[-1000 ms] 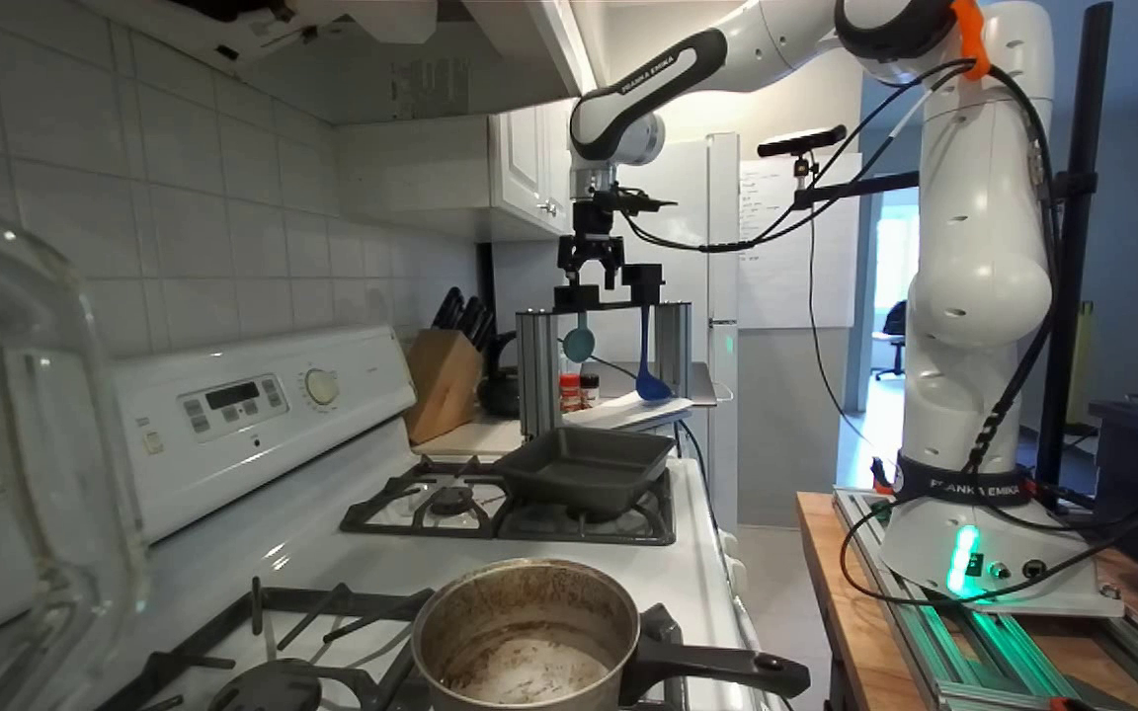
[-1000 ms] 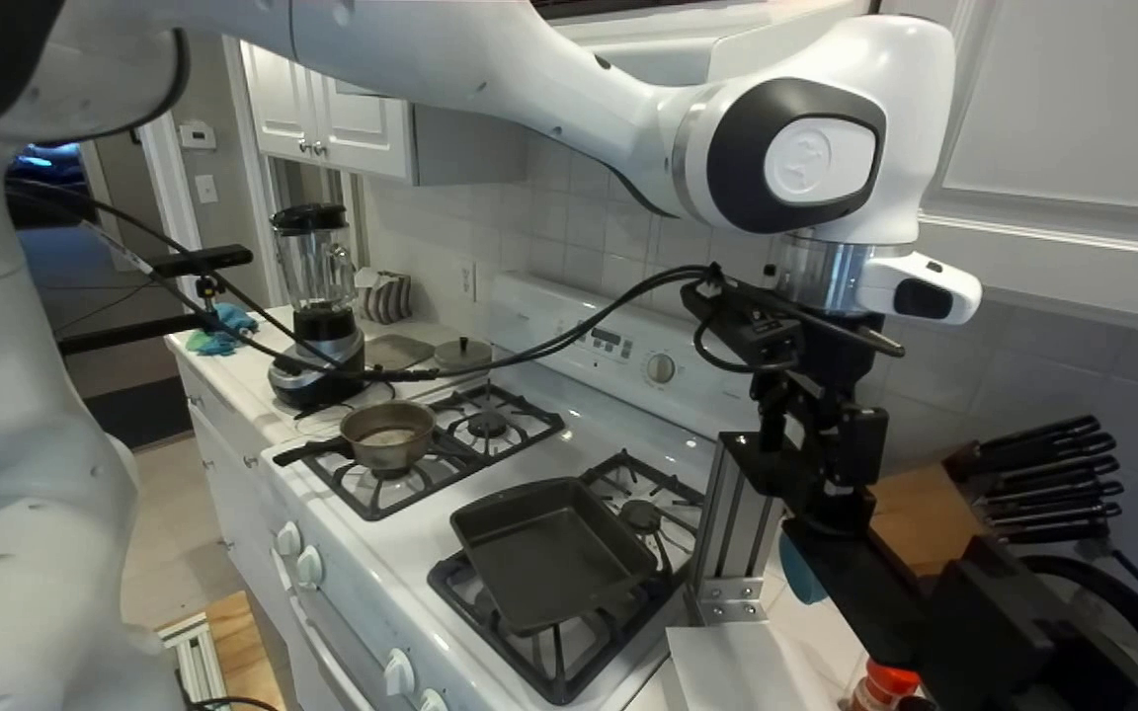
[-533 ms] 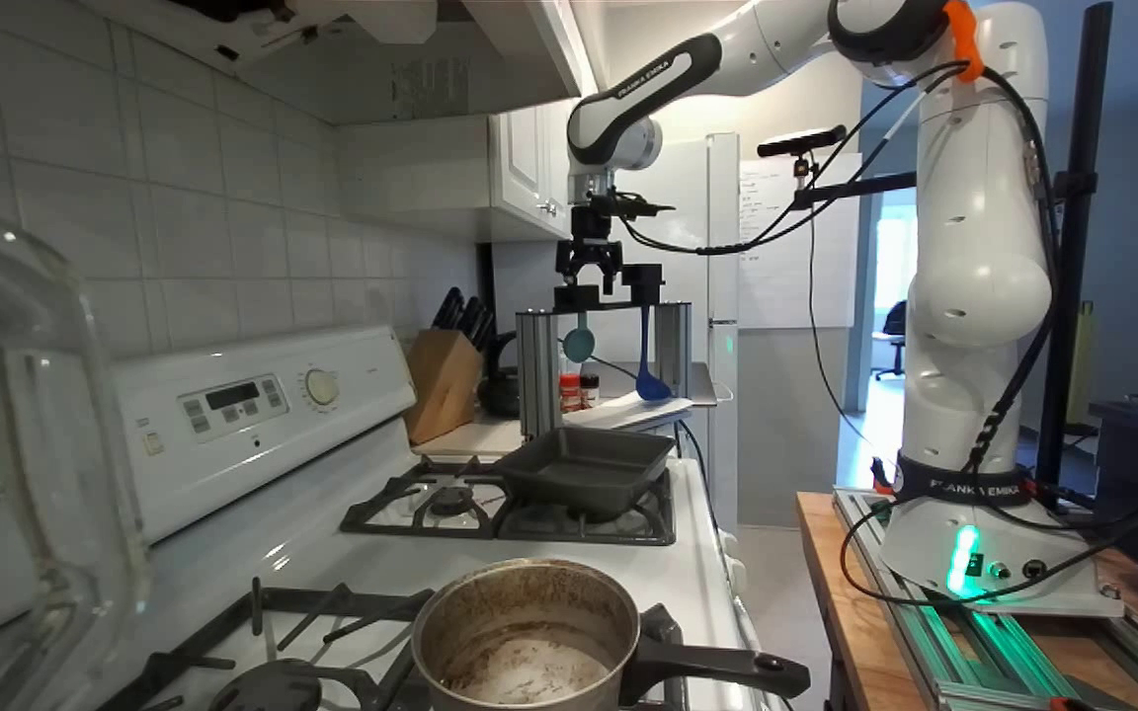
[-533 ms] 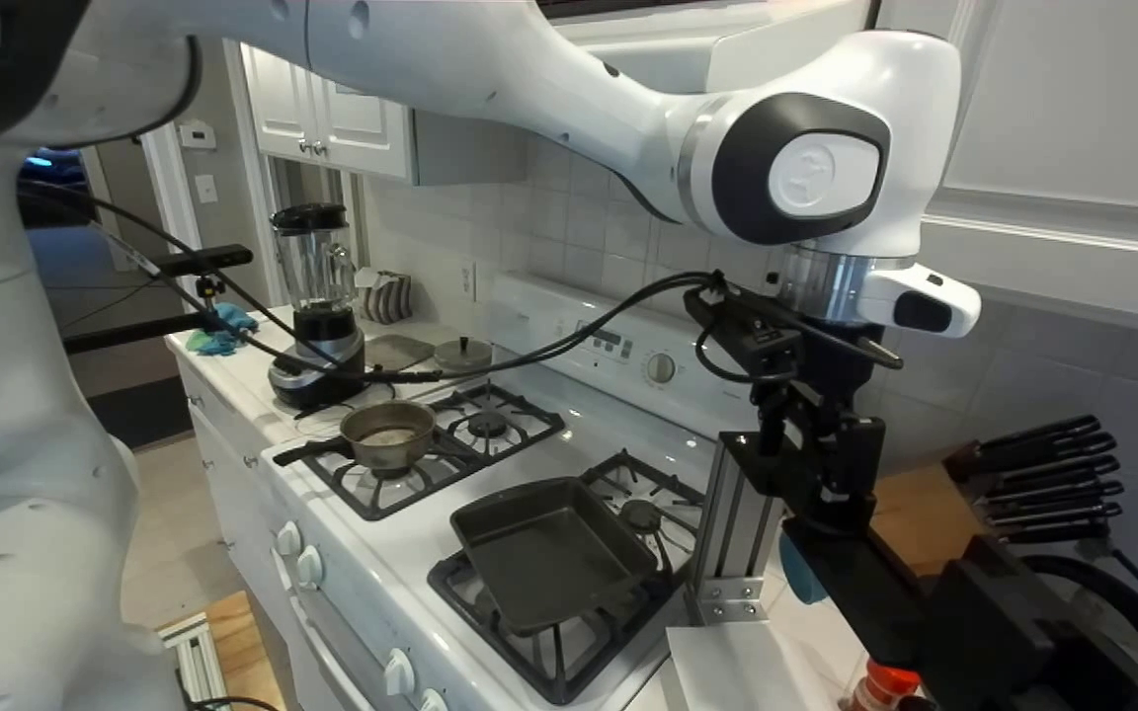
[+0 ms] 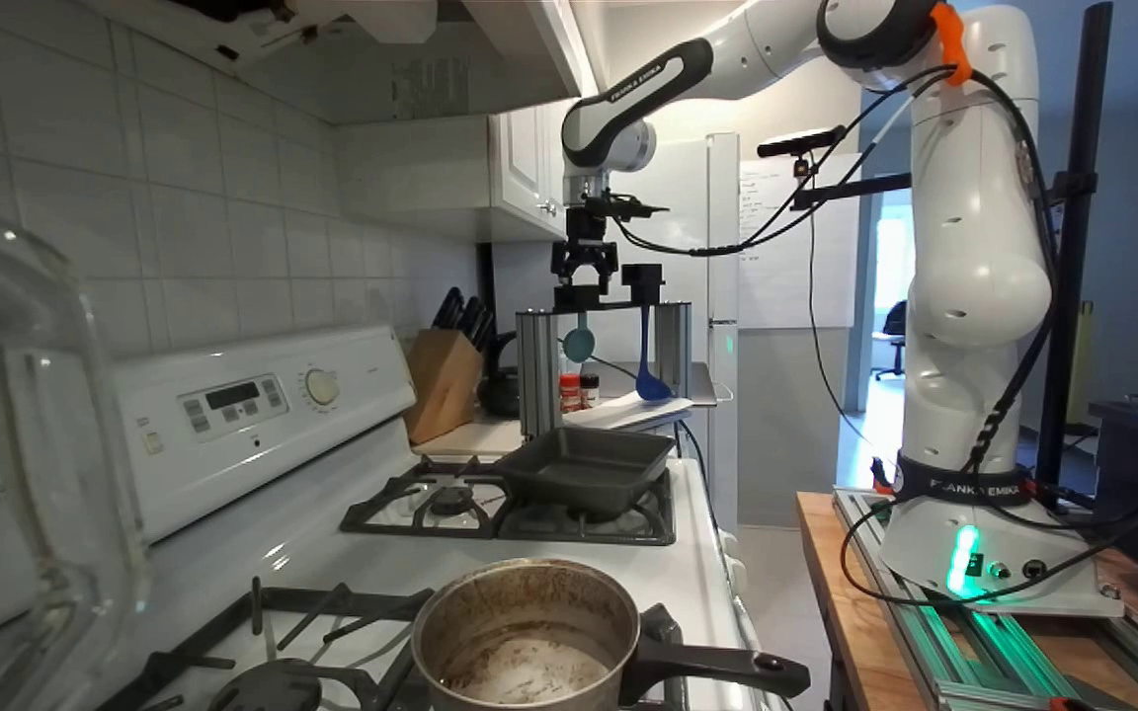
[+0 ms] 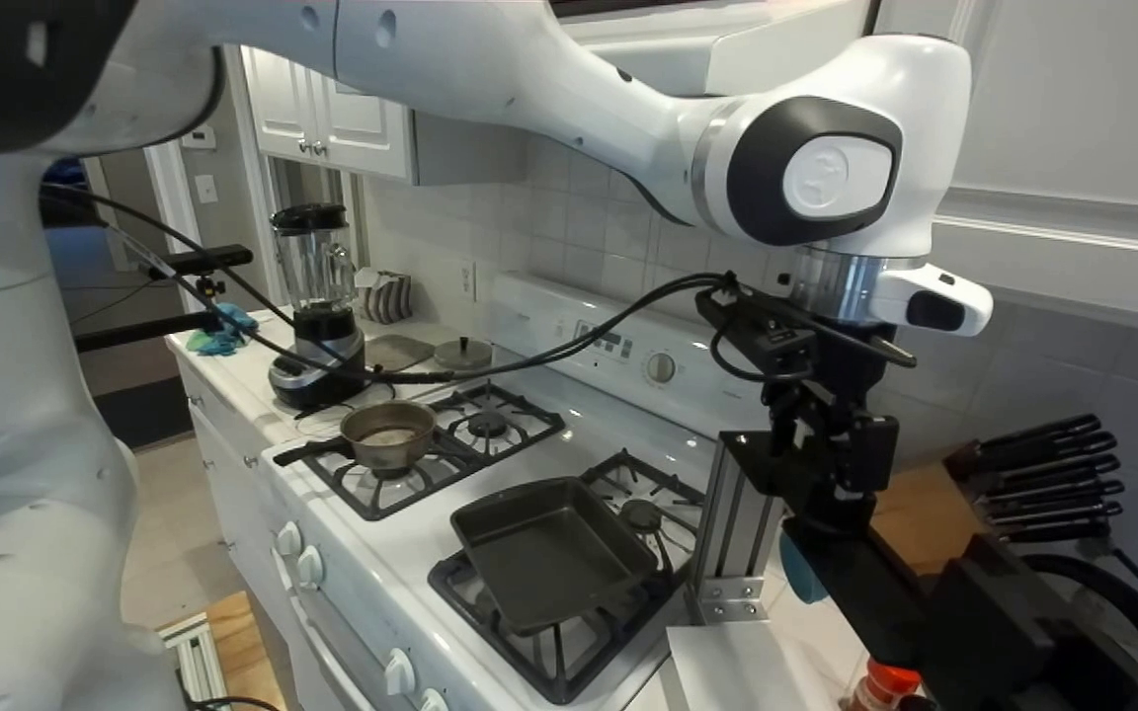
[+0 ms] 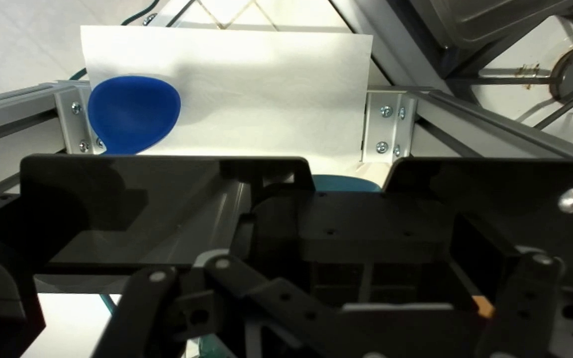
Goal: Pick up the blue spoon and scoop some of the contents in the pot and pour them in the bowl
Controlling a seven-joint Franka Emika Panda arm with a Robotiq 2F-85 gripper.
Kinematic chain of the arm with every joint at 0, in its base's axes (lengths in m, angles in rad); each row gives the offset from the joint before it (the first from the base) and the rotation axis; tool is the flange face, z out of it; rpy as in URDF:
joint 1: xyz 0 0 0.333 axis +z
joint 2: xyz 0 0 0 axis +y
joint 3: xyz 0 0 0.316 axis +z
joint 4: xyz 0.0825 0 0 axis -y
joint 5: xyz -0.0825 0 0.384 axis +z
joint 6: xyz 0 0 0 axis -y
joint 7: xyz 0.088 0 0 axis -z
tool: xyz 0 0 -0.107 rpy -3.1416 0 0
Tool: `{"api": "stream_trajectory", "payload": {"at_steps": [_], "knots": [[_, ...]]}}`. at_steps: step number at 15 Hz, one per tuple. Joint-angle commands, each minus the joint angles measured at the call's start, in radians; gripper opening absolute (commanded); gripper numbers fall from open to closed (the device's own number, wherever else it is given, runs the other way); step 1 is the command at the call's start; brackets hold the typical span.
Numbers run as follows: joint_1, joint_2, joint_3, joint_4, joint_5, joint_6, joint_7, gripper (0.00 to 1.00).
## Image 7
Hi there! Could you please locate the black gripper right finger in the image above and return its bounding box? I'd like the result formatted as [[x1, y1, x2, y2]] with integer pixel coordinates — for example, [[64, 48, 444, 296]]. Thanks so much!
[[452, 217, 573, 358]]

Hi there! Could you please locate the aluminium frame stand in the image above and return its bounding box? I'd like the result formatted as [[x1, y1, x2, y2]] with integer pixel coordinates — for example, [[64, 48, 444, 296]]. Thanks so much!
[[0, 82, 573, 179]]

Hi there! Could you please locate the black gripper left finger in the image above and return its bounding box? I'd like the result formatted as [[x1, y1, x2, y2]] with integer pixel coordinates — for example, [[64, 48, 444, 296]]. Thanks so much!
[[93, 255, 340, 358]]

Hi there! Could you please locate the grey square baking pan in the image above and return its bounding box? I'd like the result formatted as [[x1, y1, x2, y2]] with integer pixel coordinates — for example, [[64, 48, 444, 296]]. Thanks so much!
[[410, 0, 573, 48]]

